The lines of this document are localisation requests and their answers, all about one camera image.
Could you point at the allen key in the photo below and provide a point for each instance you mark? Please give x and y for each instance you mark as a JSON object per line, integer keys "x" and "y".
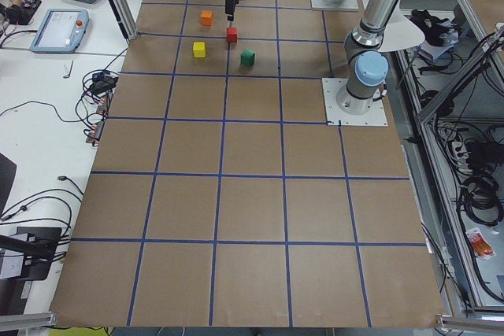
{"x": 68, "y": 70}

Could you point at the orange wooden block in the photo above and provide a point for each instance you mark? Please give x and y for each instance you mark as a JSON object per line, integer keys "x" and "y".
{"x": 206, "y": 18}

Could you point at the red wooden block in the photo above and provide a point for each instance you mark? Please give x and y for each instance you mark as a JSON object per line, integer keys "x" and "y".
{"x": 232, "y": 34}

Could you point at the black monitor stand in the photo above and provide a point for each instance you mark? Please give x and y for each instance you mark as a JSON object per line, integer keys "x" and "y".
{"x": 28, "y": 254}

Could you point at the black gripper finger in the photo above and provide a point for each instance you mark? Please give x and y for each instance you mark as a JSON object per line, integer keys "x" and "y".
{"x": 230, "y": 6}

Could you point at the yellow wooden block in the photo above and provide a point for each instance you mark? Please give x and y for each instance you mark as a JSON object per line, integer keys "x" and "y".
{"x": 199, "y": 49}

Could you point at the red snack packet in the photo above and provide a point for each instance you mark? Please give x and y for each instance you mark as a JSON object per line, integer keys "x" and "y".
{"x": 479, "y": 244}

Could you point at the near teach pendant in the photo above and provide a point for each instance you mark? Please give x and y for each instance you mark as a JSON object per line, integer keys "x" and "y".
{"x": 61, "y": 31}

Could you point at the green wooden block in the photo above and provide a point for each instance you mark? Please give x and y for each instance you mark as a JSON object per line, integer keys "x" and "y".
{"x": 247, "y": 57}

